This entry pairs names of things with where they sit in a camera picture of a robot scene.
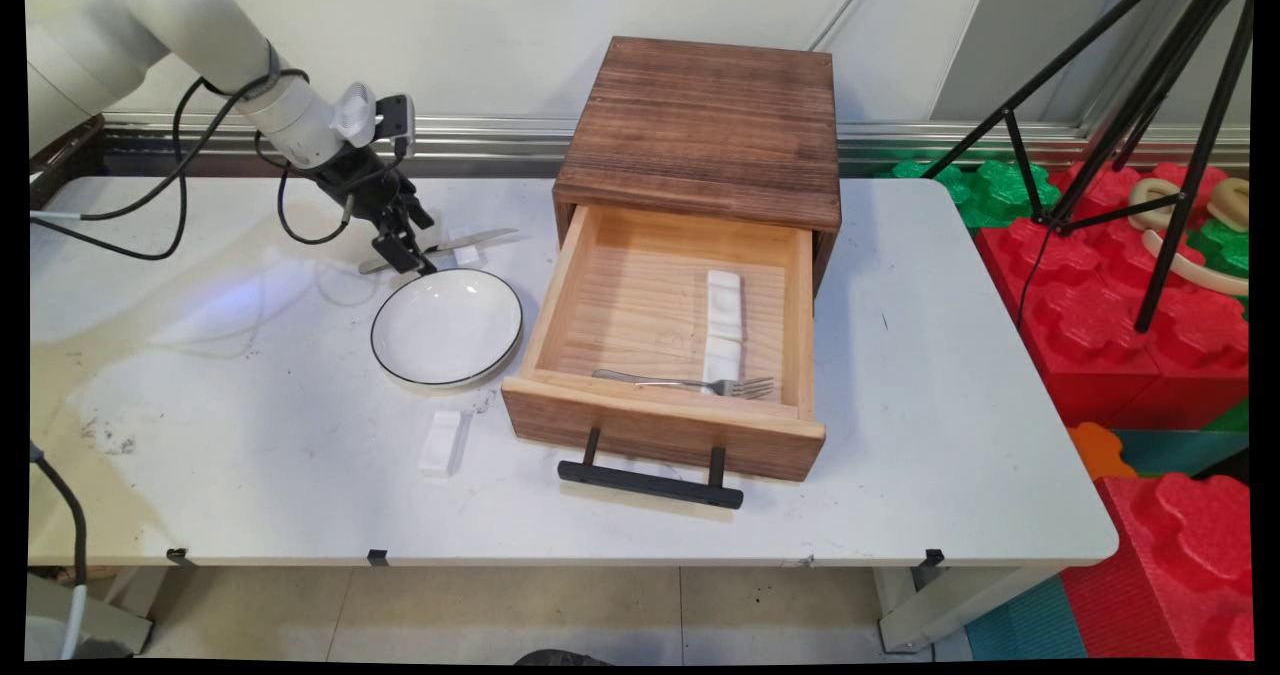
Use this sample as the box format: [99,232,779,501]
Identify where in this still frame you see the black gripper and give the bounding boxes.
[305,143,439,277]

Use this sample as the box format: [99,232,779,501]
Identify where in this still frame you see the silver metal knife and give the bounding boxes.
[358,228,520,276]

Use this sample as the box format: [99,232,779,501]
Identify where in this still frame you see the silver metal fork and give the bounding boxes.
[592,369,776,400]

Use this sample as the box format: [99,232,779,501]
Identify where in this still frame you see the white plate black rim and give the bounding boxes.
[369,268,524,390]

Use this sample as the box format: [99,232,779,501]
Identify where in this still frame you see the dark wooden drawer cabinet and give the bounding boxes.
[552,37,843,296]

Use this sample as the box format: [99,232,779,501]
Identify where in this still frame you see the grey table leg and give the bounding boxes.
[25,573,156,661]

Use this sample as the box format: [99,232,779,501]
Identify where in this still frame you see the green foam block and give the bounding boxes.
[890,158,1061,228]
[1200,398,1251,434]
[1188,217,1251,278]

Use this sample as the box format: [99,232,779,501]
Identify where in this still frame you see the white table leg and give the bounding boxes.
[875,565,1063,654]

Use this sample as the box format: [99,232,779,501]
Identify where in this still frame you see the large red foam block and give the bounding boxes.
[975,217,1251,431]

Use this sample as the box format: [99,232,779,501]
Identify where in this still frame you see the orange foam piece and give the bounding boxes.
[1068,422,1141,481]

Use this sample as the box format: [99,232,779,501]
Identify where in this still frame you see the red foam blocks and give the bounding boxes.
[965,430,1251,661]

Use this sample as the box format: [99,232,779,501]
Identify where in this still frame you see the beige foam band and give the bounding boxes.
[1140,227,1251,297]

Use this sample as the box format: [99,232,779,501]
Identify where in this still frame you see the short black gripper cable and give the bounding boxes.
[277,135,351,246]

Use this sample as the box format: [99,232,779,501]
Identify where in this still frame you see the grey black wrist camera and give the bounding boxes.
[372,93,417,146]

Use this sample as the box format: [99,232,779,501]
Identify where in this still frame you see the long black arm cable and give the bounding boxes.
[28,75,231,262]

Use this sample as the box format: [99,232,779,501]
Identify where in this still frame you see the light wooden drawer black handle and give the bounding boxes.
[500,203,827,511]

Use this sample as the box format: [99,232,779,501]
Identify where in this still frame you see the black cable metal connector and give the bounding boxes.
[28,442,89,661]

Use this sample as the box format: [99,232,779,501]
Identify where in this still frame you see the aluminium wall rail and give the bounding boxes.
[100,113,1251,178]

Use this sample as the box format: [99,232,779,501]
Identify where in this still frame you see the thin black tripod cable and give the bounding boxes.
[1015,220,1056,331]

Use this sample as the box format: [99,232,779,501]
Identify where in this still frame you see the beige foam ring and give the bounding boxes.
[1205,177,1251,232]
[1128,177,1183,232]

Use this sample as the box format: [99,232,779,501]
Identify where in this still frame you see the black camera tripod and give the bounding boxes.
[920,0,1256,334]

